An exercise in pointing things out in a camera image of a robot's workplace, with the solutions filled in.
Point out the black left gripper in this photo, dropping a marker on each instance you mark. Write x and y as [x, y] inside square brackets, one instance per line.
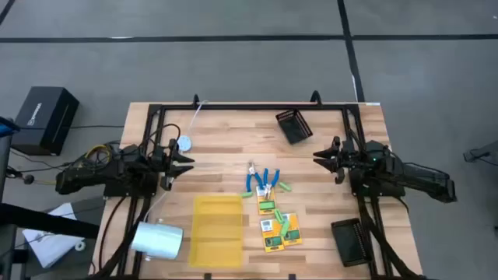
[161, 163]

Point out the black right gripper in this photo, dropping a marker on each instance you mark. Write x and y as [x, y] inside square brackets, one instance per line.
[350, 159]

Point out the yellow crayon box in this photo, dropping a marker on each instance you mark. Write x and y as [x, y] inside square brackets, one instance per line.
[272, 239]
[293, 235]
[267, 204]

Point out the yellow translucent plastic bin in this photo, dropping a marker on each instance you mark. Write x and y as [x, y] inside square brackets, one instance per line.
[216, 231]

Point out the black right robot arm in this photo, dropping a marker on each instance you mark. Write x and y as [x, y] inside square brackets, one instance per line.
[420, 177]

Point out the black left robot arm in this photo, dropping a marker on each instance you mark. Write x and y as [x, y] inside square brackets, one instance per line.
[97, 173]

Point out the white round puck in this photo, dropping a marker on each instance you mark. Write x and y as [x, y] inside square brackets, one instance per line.
[184, 143]

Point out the black slotted plastic basket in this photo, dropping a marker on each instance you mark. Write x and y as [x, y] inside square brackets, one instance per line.
[294, 126]
[350, 243]

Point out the black table clamp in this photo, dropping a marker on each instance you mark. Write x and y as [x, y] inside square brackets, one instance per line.
[316, 97]
[195, 99]

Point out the white cylindrical cup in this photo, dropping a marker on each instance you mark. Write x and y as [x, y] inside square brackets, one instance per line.
[157, 241]

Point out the white tape roll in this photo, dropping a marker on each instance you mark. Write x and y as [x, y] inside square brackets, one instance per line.
[80, 246]

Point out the black cardboard box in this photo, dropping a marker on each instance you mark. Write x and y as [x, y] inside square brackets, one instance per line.
[44, 118]

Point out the black rig beam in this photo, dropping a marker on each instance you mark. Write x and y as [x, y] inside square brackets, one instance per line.
[46, 221]

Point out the white paper sheet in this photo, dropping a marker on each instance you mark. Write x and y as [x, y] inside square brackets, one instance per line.
[50, 243]

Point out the computer monitor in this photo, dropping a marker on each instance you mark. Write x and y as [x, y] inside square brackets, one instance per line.
[8, 126]

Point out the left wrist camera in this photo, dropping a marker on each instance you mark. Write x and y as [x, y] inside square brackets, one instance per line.
[173, 143]

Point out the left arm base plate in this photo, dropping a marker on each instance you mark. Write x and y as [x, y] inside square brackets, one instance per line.
[128, 191]

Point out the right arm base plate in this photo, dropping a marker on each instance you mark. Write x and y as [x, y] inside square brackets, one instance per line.
[379, 190]

